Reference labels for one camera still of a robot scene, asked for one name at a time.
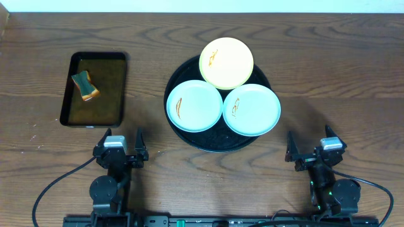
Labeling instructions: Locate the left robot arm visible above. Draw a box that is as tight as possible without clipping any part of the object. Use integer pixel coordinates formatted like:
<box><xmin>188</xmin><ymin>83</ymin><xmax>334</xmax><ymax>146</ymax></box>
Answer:
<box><xmin>89</xmin><ymin>128</ymin><xmax>149</xmax><ymax>226</ymax></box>

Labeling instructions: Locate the black rectangular water tray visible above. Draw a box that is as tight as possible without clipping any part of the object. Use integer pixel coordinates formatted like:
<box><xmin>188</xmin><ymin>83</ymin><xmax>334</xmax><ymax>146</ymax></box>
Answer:
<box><xmin>59</xmin><ymin>52</ymin><xmax>128</xmax><ymax>127</ymax></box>

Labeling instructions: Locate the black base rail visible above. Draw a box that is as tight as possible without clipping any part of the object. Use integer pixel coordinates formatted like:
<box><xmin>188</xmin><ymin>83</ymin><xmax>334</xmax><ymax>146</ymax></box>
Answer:
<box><xmin>62</xmin><ymin>216</ymin><xmax>379</xmax><ymax>227</ymax></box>

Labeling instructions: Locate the light blue plate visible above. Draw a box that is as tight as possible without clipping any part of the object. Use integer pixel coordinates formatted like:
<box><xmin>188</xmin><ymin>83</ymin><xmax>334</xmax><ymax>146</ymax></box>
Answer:
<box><xmin>222</xmin><ymin>84</ymin><xmax>282</xmax><ymax>137</ymax></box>
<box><xmin>165</xmin><ymin>80</ymin><xmax>223</xmax><ymax>132</ymax></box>

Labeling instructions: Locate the black round tray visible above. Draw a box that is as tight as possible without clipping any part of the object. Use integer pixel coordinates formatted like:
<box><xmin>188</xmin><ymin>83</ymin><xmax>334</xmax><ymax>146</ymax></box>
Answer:
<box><xmin>163</xmin><ymin>55</ymin><xmax>276</xmax><ymax>153</ymax></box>

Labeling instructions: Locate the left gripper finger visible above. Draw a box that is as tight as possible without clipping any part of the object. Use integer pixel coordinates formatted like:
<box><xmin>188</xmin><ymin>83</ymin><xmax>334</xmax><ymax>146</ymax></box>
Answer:
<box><xmin>134</xmin><ymin>128</ymin><xmax>148</xmax><ymax>154</ymax></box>
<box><xmin>97</xmin><ymin>128</ymin><xmax>112</xmax><ymax>147</ymax></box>

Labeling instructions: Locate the yellow plate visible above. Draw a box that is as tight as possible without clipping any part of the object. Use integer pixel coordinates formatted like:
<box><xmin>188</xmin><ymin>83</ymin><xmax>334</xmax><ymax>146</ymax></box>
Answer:
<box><xmin>199</xmin><ymin>37</ymin><xmax>254</xmax><ymax>90</ymax></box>

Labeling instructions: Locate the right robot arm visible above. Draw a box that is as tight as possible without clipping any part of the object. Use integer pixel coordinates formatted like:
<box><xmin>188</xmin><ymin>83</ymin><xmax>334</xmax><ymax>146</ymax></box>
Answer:
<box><xmin>285</xmin><ymin>125</ymin><xmax>361</xmax><ymax>222</ymax></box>

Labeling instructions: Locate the orange green scrub sponge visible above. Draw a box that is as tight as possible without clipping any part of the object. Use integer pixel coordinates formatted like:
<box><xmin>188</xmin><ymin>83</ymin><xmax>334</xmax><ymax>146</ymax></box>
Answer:
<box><xmin>71</xmin><ymin>71</ymin><xmax>100</xmax><ymax>102</ymax></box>

